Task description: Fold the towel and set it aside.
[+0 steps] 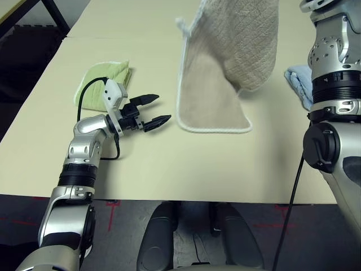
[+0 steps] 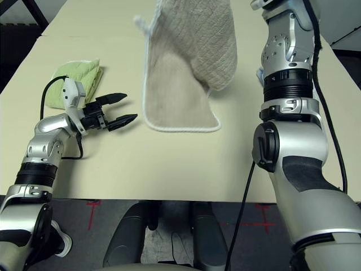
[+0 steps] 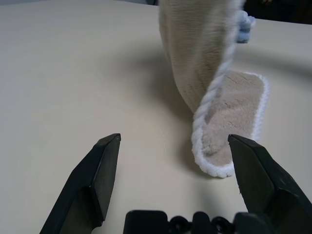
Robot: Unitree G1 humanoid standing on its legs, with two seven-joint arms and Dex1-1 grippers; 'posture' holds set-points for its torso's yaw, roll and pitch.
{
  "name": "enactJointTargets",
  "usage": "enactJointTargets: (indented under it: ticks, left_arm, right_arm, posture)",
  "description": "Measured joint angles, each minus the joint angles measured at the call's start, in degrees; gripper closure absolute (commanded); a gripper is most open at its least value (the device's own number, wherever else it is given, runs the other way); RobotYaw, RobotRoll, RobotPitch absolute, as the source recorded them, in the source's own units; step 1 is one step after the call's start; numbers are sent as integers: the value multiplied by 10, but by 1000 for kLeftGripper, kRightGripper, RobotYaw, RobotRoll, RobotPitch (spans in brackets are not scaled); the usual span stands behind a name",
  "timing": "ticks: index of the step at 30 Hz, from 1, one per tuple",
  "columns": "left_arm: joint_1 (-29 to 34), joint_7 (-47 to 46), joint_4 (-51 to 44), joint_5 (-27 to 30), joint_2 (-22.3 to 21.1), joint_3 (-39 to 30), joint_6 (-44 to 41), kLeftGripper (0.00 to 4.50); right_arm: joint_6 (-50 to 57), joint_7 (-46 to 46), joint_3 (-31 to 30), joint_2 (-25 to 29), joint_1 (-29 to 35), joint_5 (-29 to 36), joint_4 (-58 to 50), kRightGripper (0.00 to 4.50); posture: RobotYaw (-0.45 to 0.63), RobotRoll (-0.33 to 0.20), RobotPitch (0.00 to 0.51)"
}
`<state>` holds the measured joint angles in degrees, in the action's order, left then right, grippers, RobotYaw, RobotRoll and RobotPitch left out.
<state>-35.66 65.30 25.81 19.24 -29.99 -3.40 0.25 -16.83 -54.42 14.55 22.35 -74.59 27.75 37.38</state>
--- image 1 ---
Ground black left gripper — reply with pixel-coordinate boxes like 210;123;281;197
118;94;173;133

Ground beige towel with white trim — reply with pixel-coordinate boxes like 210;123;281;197
174;0;280;134

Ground green folded towel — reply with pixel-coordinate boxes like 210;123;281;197
73;59;133;111

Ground light blue folded towel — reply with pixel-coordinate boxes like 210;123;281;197
284;64;314;111

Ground black foam floor mat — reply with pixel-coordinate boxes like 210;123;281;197
0;24;70;142

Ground grey robot right leg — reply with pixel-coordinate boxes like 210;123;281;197
217;202;265;271

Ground grey robot waist housing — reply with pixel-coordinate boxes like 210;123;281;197
169;262;235;271

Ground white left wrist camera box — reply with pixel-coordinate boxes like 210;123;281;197
103;80;130;137

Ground black left wrist camera cable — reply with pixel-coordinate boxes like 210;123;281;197
76;76;122;161

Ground black post under table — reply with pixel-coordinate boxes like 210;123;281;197
208;203;222;237

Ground black metal frame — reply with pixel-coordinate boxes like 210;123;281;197
0;0;71;36

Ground thin black floor cable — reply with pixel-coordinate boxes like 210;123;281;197
193;234;202;262

